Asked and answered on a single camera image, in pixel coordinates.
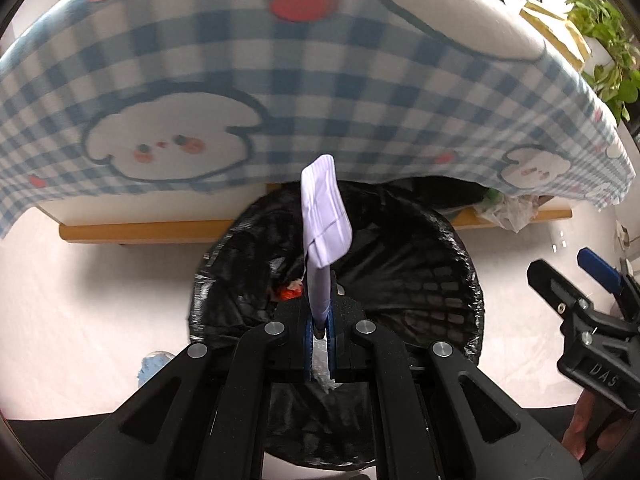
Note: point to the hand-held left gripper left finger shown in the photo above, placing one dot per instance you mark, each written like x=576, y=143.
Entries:
x=307, y=340

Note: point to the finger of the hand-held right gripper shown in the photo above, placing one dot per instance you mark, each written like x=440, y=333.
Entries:
x=600, y=267
x=555, y=285

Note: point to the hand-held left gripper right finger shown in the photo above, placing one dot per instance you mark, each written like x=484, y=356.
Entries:
x=332, y=345

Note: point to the red plastic bag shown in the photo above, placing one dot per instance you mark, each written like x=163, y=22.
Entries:
x=290, y=293

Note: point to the trash bin with black liner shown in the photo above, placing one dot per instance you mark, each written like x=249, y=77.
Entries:
x=400, y=270

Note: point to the purple packet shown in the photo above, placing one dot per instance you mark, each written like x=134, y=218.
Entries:
x=325, y=210

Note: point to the person's right hand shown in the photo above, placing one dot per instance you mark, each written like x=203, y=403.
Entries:
x=580, y=425

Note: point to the clear plastic bag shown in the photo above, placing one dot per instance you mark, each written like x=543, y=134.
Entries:
x=510, y=210

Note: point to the blue fluffy slipper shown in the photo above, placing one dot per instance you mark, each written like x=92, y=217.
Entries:
x=152, y=370

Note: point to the green potted plant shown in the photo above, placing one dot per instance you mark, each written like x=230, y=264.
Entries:
x=600, y=15

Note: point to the blue checkered printed tablecloth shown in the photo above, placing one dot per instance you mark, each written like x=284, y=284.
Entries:
x=300, y=85

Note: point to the wooden table frame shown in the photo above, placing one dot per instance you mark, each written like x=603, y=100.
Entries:
x=150, y=230

